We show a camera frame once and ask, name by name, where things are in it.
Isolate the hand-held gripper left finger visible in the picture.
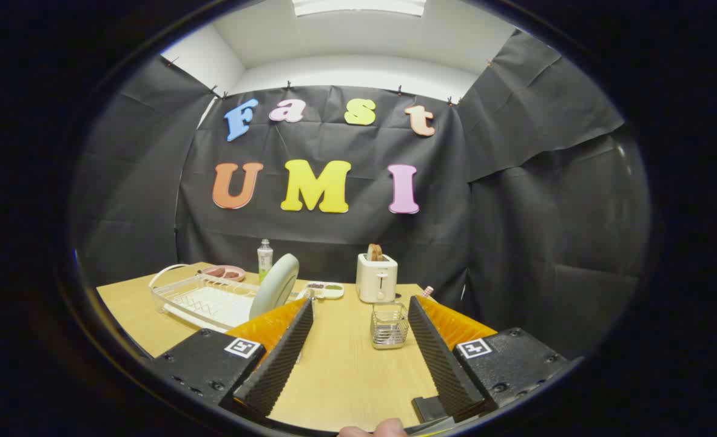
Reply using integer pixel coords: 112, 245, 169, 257
152, 296, 315, 422

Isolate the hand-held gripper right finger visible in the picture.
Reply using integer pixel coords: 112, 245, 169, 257
408, 296, 571, 425

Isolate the metal wire basket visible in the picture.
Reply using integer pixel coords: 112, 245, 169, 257
370, 302, 409, 350

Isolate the pale green plate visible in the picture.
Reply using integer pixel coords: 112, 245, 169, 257
249, 254, 300, 321

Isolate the white wire dish rack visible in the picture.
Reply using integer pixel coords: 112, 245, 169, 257
148, 263, 311, 333

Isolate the small white divided dish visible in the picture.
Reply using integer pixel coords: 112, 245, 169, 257
304, 281, 345, 300

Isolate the pink plate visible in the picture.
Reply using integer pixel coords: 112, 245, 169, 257
200, 265, 247, 282

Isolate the white drain tray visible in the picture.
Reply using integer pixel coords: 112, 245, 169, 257
163, 285, 257, 332

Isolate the clear green soap bottle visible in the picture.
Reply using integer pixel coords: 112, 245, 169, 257
257, 239, 274, 283

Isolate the cream toaster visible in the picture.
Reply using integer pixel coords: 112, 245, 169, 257
356, 253, 399, 303

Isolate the black backdrop cloth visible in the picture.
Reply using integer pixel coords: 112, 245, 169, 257
70, 30, 650, 359

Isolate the ceiling light panel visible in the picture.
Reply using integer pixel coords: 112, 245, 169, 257
292, 0, 427, 17

